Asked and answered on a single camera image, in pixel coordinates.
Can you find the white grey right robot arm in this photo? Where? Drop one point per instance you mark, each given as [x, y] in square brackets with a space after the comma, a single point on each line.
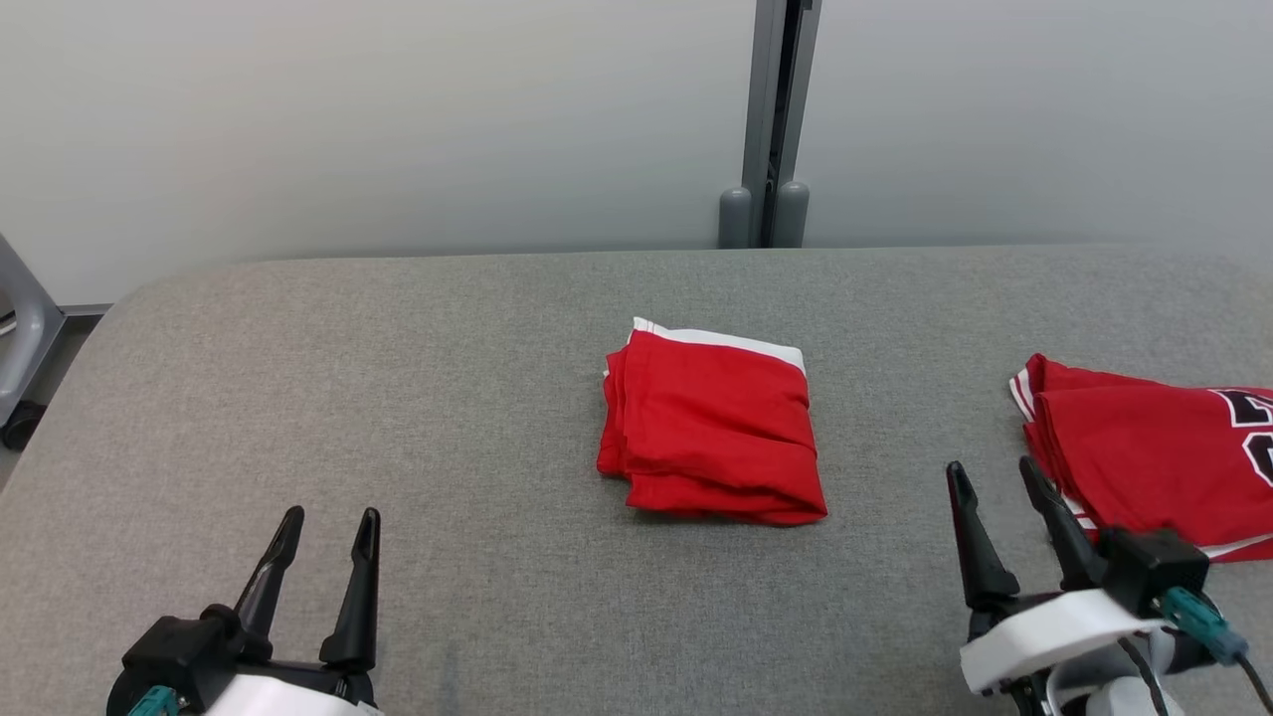
[1104, 696]

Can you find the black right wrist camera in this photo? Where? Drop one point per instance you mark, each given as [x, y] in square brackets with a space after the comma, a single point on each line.
[1154, 567]

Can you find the red T-shirt with white sleeves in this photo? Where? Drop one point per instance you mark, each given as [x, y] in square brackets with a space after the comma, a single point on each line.
[1144, 457]

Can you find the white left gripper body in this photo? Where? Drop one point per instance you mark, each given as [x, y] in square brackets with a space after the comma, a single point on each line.
[298, 696]

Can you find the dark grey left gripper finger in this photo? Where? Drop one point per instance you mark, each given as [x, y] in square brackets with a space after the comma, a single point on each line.
[267, 597]
[356, 617]

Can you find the teal camera connector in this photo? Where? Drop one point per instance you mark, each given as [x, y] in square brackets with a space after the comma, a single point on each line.
[151, 702]
[1198, 622]

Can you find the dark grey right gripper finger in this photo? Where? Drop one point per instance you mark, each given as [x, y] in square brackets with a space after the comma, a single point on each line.
[1069, 542]
[980, 567]

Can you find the red shorts with white stripe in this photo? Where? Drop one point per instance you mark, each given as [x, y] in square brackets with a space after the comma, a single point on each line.
[706, 428]

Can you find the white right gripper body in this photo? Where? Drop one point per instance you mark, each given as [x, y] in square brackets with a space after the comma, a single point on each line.
[1054, 631]

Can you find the grey partition frame post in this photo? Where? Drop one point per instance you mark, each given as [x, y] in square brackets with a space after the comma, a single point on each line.
[764, 99]
[801, 99]

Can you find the grey curved cart frame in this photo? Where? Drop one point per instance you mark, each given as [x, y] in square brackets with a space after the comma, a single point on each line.
[25, 328]

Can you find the black caster wheel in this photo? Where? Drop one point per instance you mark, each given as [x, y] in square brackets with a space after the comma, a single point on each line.
[20, 426]

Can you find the teal right camera connector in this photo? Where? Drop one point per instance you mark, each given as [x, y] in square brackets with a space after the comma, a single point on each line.
[1198, 622]

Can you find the teal left camera connector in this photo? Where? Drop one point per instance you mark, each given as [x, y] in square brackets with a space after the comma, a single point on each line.
[151, 702]

